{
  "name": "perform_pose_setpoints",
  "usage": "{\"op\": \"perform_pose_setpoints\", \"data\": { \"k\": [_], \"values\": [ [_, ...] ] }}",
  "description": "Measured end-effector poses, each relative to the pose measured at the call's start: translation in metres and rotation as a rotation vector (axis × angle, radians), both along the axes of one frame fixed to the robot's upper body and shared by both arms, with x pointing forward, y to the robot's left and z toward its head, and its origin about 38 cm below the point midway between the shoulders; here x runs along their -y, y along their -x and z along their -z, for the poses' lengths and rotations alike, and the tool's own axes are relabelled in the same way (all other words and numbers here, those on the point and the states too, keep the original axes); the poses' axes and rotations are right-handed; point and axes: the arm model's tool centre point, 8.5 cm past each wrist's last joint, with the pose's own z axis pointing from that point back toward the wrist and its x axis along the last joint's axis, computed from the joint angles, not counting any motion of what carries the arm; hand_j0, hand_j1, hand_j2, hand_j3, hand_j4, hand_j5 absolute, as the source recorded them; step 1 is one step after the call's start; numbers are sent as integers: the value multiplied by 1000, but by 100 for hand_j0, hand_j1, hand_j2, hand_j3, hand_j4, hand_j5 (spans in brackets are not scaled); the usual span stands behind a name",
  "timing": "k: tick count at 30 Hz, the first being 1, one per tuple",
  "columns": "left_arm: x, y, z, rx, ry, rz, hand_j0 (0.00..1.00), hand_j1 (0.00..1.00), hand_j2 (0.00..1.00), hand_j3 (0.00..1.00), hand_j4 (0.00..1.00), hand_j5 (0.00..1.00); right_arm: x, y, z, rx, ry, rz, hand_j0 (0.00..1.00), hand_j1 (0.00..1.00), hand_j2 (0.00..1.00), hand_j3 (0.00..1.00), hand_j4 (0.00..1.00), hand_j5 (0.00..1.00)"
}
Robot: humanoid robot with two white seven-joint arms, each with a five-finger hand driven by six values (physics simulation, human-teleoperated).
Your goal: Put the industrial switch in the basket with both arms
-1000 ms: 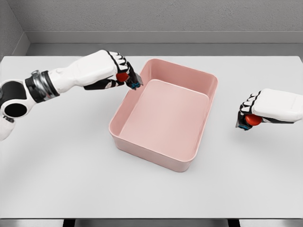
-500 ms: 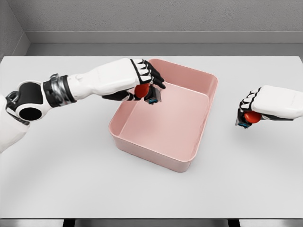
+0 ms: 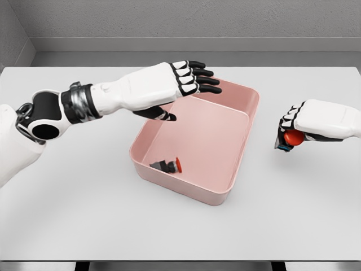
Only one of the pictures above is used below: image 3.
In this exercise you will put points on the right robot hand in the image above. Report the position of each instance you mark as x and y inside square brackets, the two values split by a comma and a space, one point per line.
[313, 115]

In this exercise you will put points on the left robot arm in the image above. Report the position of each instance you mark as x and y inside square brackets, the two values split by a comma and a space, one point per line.
[56, 113]

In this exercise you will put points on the red-button industrial switch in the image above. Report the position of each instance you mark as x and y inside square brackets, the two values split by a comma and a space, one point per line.
[167, 166]
[292, 139]

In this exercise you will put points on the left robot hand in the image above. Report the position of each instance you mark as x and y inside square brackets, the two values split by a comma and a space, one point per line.
[158, 82]

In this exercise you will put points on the pink rectangular basket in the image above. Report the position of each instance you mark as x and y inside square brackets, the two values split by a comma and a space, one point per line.
[203, 141]

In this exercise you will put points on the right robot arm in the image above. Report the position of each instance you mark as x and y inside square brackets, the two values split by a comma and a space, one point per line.
[351, 121]

